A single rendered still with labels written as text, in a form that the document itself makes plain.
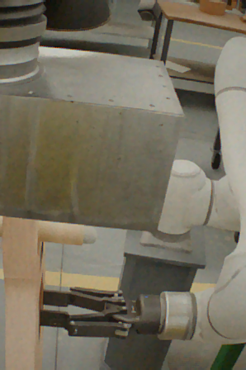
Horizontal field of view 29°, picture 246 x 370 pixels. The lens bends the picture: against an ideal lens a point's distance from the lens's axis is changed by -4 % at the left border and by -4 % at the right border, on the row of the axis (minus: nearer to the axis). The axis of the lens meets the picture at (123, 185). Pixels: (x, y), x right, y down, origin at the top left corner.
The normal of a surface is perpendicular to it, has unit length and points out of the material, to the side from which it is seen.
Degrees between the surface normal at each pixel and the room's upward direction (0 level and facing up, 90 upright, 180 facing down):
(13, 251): 78
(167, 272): 90
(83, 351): 0
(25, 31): 90
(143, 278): 90
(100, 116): 90
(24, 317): 61
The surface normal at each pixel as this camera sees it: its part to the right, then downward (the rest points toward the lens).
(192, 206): 0.04, 0.39
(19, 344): 0.12, -0.19
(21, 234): 0.10, 0.15
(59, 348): 0.15, -0.84
